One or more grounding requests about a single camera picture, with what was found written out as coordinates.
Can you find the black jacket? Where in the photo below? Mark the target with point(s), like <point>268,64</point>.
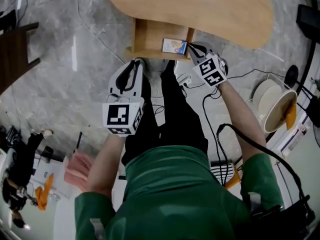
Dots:
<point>32,154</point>

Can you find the beige round basket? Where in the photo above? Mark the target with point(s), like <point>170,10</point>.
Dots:
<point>272,106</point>

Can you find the person's left forearm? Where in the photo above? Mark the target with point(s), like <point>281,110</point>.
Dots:
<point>106,166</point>

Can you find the black white striped cloth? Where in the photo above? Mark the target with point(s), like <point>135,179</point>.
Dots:
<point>221,171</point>

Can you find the small colourful card box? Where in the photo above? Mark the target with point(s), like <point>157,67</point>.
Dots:
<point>174,46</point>

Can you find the black standing fan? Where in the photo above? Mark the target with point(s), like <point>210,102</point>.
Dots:
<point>292,75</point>

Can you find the wooden drawer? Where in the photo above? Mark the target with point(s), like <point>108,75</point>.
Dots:
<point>150,39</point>

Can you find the orange cloth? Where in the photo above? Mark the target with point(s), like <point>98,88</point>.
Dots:
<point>43,191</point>
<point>291,116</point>

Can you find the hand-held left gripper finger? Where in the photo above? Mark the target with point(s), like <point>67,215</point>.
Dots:
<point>117,80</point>
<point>137,79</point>

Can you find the black waist pack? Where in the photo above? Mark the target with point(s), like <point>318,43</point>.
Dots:
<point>280,221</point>

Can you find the white power strip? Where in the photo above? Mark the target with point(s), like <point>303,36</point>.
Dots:
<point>185,80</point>

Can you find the person's black trousers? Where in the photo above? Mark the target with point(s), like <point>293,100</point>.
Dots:
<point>175,119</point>

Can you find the dark wooden side table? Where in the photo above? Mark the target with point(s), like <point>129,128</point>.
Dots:
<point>12,54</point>

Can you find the person's green shirt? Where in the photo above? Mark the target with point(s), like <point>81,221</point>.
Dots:
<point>175,199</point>

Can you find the oval wooden coffee table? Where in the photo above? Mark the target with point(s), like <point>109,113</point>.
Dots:
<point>200,6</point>

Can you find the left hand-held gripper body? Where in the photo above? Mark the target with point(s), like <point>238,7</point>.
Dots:
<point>117,115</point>

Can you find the pink cloth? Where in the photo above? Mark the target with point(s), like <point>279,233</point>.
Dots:
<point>77,169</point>

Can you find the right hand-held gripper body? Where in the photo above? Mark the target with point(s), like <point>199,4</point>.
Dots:
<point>211,70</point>

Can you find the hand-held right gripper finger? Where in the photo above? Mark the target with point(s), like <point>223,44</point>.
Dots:
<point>203,49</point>
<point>194,56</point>

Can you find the black box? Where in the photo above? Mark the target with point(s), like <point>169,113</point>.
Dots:
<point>308,19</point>

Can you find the person's right forearm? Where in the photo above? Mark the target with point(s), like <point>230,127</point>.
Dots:
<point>245,124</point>

